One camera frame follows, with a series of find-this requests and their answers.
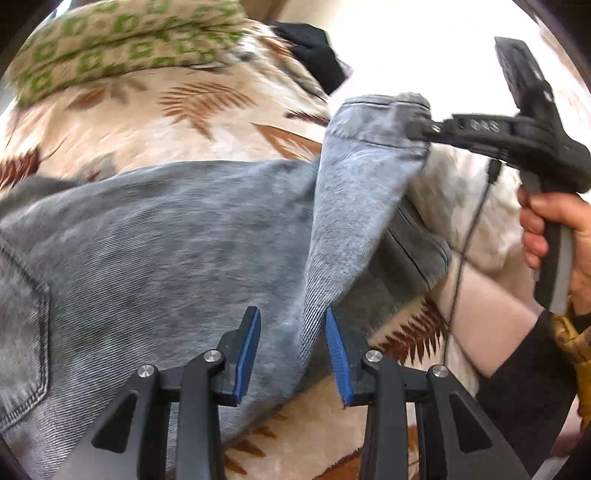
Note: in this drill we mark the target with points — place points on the leaf print blanket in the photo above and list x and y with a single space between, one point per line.
161 129

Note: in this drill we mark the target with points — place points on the person's right hand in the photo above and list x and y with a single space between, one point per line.
533 230

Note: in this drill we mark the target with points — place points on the white floral cloth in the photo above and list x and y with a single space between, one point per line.
489 221

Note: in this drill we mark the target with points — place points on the grey denim pants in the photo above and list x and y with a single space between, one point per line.
184 258

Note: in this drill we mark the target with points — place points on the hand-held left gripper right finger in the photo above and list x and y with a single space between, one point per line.
336 356

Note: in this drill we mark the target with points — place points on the black cloth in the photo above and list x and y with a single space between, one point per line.
318 55

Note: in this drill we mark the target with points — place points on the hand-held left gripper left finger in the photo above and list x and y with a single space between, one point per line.
247 351

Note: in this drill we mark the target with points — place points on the person's right forearm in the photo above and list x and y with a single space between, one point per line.
503 318

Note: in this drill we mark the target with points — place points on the yellow patterned garment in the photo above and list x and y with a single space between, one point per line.
575 350

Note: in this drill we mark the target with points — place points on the green checked folded quilt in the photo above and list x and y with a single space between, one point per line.
120 41

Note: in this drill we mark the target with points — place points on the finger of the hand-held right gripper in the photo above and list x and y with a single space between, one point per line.
429 130

